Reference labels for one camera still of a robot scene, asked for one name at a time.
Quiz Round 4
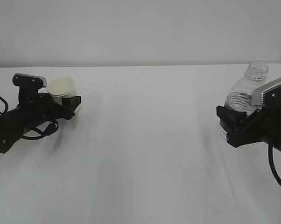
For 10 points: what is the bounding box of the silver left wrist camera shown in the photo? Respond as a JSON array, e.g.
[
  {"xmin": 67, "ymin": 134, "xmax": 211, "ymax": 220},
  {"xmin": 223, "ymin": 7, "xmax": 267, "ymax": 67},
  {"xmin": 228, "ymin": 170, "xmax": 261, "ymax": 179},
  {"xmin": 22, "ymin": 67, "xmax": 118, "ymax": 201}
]
[{"xmin": 12, "ymin": 73, "xmax": 47, "ymax": 103}]

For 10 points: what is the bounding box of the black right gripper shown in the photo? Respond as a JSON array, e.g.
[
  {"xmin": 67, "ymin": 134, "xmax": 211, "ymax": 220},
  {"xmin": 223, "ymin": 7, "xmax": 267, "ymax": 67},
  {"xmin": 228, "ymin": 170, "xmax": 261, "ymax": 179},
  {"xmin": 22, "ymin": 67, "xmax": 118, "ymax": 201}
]
[{"xmin": 216, "ymin": 105, "xmax": 281, "ymax": 152}]

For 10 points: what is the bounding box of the white paper cup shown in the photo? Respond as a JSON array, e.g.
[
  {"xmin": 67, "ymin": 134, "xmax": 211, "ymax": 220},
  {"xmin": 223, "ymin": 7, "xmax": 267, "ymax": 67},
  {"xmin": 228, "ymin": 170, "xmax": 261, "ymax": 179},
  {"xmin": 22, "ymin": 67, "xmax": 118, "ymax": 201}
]
[{"xmin": 47, "ymin": 77, "xmax": 77, "ymax": 108}]

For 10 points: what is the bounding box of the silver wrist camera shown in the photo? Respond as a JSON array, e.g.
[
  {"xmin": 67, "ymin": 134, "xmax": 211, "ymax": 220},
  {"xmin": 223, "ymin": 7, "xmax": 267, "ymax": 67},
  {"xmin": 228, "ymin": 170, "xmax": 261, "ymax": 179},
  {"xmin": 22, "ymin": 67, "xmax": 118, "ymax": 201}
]
[
  {"xmin": 252, "ymin": 77, "xmax": 281, "ymax": 109},
  {"xmin": 12, "ymin": 73, "xmax": 47, "ymax": 103}
]

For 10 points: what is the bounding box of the black camera cable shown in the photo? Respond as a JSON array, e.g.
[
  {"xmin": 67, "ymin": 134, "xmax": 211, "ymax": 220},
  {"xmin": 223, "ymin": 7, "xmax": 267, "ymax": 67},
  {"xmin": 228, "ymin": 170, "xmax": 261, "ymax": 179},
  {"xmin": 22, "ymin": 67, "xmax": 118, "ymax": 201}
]
[
  {"xmin": 0, "ymin": 92, "xmax": 60, "ymax": 140},
  {"xmin": 268, "ymin": 142, "xmax": 281, "ymax": 196}
]

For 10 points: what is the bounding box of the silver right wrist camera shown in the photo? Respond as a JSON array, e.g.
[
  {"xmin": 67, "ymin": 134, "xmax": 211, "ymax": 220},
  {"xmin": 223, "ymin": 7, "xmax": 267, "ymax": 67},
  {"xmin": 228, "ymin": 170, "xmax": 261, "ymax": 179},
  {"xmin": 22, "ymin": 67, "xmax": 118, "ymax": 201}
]
[{"xmin": 252, "ymin": 77, "xmax": 281, "ymax": 109}]

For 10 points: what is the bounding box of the black left camera cable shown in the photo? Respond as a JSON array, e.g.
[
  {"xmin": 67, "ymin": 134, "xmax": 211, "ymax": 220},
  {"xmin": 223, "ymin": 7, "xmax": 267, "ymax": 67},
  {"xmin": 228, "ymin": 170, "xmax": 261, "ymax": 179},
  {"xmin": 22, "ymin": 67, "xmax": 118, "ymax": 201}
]
[{"xmin": 0, "ymin": 92, "xmax": 60, "ymax": 140}]

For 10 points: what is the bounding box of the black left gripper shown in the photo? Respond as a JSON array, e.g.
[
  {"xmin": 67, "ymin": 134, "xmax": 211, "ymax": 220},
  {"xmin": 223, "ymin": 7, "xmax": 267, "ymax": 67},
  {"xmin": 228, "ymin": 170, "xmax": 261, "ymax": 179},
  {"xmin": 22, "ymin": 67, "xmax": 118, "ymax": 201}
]
[{"xmin": 17, "ymin": 93, "xmax": 81, "ymax": 131}]

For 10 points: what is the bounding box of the clear plastic water bottle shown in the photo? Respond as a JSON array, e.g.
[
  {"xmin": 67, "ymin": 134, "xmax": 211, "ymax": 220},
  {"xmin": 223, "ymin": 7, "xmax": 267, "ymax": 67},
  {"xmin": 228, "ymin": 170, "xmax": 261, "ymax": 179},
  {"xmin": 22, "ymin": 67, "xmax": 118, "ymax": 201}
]
[{"xmin": 218, "ymin": 62, "xmax": 269, "ymax": 141}]

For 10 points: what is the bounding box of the black right camera cable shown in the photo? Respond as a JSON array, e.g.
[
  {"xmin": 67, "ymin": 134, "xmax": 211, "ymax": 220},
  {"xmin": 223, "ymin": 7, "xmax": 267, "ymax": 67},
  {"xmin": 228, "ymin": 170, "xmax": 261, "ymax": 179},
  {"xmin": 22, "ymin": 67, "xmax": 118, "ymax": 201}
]
[{"xmin": 268, "ymin": 142, "xmax": 281, "ymax": 196}]

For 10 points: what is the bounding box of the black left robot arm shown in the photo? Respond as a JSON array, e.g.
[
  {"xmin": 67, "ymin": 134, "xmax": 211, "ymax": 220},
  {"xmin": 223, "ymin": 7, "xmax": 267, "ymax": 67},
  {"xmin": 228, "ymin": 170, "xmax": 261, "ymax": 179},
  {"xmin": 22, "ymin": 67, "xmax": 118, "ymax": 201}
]
[{"xmin": 0, "ymin": 93, "xmax": 81, "ymax": 154}]

